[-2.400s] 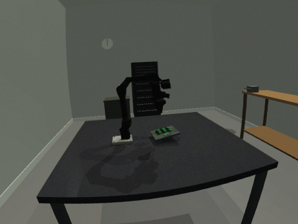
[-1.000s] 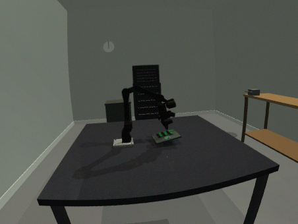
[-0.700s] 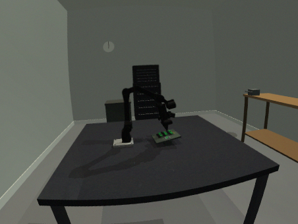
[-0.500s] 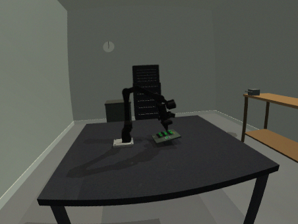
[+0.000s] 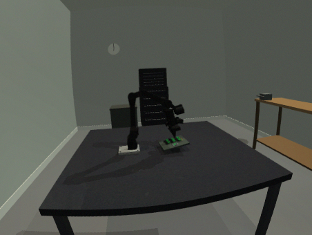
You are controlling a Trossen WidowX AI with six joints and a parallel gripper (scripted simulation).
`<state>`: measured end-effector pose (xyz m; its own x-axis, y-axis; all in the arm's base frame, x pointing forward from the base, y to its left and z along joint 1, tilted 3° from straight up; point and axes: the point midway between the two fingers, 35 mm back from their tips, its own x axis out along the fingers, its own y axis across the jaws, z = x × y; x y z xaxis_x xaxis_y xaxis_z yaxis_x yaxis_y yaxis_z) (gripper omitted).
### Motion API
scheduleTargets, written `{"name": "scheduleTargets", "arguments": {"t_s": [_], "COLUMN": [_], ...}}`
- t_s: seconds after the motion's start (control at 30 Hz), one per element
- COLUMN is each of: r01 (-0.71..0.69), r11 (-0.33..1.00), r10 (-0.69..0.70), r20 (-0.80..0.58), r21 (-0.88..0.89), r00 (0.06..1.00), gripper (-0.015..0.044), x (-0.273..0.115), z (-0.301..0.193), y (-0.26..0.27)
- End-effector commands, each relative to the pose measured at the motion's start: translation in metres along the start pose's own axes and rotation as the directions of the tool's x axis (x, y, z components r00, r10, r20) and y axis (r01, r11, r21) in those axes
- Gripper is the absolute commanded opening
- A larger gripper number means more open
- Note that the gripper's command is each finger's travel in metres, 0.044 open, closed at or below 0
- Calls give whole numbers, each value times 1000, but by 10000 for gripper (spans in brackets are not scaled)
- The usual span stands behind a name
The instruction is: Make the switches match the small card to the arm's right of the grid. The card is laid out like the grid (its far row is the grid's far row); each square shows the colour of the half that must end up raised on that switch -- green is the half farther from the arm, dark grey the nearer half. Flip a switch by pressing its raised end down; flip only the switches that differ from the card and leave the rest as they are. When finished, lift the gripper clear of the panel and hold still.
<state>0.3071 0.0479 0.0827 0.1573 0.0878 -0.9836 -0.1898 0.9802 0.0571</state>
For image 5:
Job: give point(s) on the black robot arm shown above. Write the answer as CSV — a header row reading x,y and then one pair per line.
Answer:
x,y
179,109

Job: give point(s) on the grey switch panel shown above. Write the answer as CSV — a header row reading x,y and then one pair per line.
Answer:
x,y
173,144

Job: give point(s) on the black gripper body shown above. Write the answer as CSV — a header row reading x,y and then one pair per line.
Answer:
x,y
172,124

